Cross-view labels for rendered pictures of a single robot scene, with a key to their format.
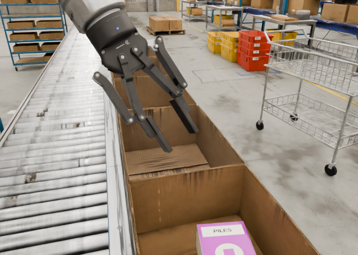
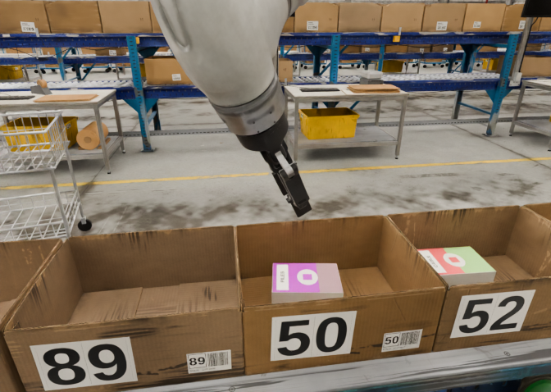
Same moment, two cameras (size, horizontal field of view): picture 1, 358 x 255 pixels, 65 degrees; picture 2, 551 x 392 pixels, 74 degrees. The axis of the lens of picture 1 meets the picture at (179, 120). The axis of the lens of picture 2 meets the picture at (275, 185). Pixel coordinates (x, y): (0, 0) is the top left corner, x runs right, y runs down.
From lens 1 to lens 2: 0.73 m
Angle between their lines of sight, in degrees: 75
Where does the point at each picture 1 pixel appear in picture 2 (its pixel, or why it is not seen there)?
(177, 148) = (80, 314)
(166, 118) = (51, 284)
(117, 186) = not seen: outside the picture
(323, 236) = not seen: hidden behind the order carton
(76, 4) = (279, 97)
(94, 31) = (281, 122)
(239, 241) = (296, 269)
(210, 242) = (295, 285)
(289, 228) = (311, 225)
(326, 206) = not seen: hidden behind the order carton
